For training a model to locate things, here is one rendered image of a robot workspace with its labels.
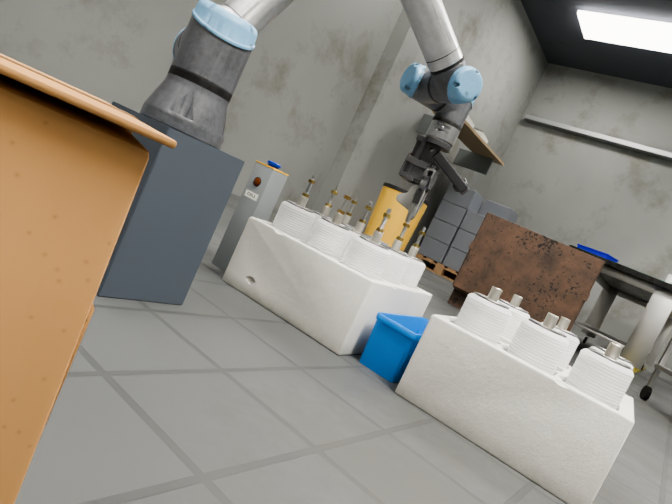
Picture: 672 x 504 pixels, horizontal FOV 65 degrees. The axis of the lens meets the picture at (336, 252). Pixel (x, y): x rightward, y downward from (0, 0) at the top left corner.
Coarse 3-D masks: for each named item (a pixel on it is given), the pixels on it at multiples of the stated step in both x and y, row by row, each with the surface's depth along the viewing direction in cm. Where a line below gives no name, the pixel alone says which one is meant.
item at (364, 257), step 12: (360, 240) 121; (348, 252) 123; (360, 252) 120; (372, 252) 120; (384, 252) 121; (348, 264) 122; (360, 264) 120; (372, 264) 120; (384, 264) 122; (372, 276) 121
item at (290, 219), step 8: (280, 208) 134; (288, 208) 132; (296, 208) 132; (280, 216) 133; (288, 216) 132; (296, 216) 132; (304, 216) 132; (312, 216) 134; (272, 224) 135; (280, 224) 133; (288, 224) 132; (296, 224) 132; (304, 224) 133; (312, 224) 136; (288, 232) 132; (296, 232) 133; (304, 232) 134; (304, 240) 136
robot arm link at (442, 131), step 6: (432, 120) 131; (438, 120) 129; (432, 126) 130; (438, 126) 129; (444, 126) 129; (450, 126) 128; (426, 132) 132; (432, 132) 130; (438, 132) 129; (444, 132) 128; (450, 132) 129; (456, 132) 130; (438, 138) 129; (444, 138) 129; (450, 138) 129; (456, 138) 131; (450, 144) 130
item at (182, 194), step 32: (160, 128) 85; (160, 160) 85; (192, 160) 90; (224, 160) 95; (160, 192) 88; (192, 192) 93; (224, 192) 98; (128, 224) 86; (160, 224) 90; (192, 224) 96; (128, 256) 88; (160, 256) 93; (192, 256) 99; (128, 288) 91; (160, 288) 96
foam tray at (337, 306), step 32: (256, 224) 132; (256, 256) 131; (288, 256) 126; (320, 256) 122; (256, 288) 130; (288, 288) 125; (320, 288) 121; (352, 288) 117; (384, 288) 120; (416, 288) 148; (288, 320) 124; (320, 320) 119; (352, 320) 116; (352, 352) 121
